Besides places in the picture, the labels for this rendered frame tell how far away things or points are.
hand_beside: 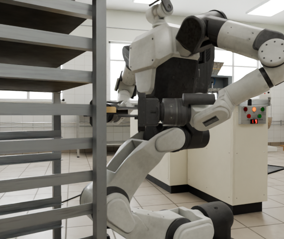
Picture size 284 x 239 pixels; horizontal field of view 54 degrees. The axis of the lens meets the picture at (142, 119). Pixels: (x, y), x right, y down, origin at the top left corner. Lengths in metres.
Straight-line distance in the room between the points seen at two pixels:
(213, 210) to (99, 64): 0.86
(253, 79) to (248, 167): 1.52
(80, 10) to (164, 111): 0.36
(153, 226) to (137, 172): 0.23
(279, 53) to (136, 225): 0.71
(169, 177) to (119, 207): 1.80
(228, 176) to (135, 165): 1.33
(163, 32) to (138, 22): 5.31
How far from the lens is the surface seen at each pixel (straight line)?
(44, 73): 0.74
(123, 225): 1.00
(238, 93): 0.84
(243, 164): 2.27
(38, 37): 0.75
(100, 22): 0.78
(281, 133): 7.77
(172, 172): 2.73
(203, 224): 1.23
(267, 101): 2.35
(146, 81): 1.07
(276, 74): 0.84
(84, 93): 5.86
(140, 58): 1.11
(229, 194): 2.28
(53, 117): 1.17
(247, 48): 0.89
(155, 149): 1.02
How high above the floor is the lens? 0.77
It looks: 1 degrees down
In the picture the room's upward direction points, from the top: straight up
